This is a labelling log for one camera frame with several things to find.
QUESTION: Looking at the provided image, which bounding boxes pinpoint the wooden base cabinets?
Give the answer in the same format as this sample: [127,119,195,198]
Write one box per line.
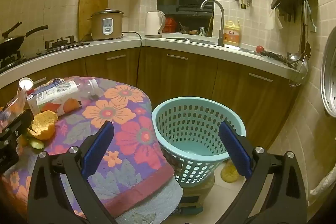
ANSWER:
[0,46,300,151]

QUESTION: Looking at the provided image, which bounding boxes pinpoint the teal plastic basket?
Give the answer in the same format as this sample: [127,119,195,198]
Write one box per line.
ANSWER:
[152,97,247,186]

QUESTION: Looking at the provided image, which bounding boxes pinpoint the steel ladle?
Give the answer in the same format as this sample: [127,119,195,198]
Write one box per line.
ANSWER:
[287,2,310,62]

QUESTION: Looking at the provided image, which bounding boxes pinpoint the clear plastic bottle white label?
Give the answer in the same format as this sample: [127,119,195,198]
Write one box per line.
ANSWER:
[35,79,100,107]

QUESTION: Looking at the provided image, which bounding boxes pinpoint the white kitchen countertop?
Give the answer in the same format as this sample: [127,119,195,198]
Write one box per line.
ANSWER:
[0,32,307,88]

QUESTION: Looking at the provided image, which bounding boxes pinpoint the white drink carton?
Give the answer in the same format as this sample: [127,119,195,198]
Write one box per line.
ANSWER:
[26,94,82,117]

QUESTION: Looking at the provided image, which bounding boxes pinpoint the black wok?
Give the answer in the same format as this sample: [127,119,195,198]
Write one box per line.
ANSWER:
[0,25,49,56]

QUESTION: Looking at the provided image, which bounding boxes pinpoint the steel kitchen faucet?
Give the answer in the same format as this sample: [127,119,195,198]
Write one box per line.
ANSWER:
[200,0,226,46]

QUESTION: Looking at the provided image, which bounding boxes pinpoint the small red bottle white cap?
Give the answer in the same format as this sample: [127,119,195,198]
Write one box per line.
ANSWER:
[19,77,34,95]

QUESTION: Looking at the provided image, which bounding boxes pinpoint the yellow sponge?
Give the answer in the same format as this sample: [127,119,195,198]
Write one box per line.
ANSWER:
[220,162,241,184]

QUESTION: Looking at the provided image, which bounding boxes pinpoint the orange peel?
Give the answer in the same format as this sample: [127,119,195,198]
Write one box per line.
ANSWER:
[28,110,59,141]

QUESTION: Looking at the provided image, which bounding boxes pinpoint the dark brush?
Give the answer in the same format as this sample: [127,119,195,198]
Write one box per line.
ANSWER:
[262,50,287,62]

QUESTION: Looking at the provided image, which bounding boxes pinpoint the black power cord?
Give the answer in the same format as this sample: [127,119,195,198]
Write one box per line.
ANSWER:
[122,31,143,47]

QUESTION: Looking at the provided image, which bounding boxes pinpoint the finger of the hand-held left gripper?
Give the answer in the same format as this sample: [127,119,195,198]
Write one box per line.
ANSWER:
[0,110,33,138]

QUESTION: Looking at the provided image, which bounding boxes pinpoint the red container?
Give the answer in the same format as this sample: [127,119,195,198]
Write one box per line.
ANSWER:
[163,17,176,33]

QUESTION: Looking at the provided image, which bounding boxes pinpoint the floral printed blanket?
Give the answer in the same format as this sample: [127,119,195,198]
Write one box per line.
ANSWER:
[0,76,176,219]

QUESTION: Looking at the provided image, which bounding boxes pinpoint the round metal tray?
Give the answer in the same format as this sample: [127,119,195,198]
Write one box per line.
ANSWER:
[320,30,336,118]

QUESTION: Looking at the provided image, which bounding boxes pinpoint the beige rice cooker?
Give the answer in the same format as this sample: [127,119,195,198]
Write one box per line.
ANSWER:
[88,9,125,41]

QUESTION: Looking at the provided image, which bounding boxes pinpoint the steel sink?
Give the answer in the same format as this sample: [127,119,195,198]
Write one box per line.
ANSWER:
[161,32,221,45]

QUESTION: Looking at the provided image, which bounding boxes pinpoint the cucumber slice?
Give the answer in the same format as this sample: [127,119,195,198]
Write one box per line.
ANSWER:
[29,138,45,149]

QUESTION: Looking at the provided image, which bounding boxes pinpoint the clear snack packet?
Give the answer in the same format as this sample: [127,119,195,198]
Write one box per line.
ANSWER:
[0,94,28,130]

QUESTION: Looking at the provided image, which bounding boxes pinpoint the gas stove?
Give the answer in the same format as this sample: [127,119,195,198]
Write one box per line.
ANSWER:
[0,35,91,69]

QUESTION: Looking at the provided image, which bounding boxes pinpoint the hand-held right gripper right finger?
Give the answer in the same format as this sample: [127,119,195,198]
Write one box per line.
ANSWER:
[218,119,307,224]

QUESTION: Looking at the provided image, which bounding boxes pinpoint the white plastic bag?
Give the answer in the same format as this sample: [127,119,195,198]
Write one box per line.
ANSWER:
[265,7,284,30]

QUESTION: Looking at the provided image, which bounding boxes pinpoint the yellow detergent bottle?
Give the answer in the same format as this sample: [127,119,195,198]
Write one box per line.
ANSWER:
[223,20,241,48]

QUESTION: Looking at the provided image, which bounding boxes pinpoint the wooden cutting board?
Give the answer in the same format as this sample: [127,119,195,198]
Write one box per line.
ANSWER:
[78,0,109,41]

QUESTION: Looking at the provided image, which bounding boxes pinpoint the grey cloth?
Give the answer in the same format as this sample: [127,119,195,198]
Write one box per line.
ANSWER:
[115,179,184,224]

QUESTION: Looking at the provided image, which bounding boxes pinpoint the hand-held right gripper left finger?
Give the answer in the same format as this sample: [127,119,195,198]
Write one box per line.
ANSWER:
[28,120,116,224]

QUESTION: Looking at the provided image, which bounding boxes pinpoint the white electric kettle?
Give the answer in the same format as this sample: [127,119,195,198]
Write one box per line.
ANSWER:
[145,11,166,38]

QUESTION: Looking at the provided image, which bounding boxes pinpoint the wire strainer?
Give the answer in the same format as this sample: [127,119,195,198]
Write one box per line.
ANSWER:
[289,53,310,87]

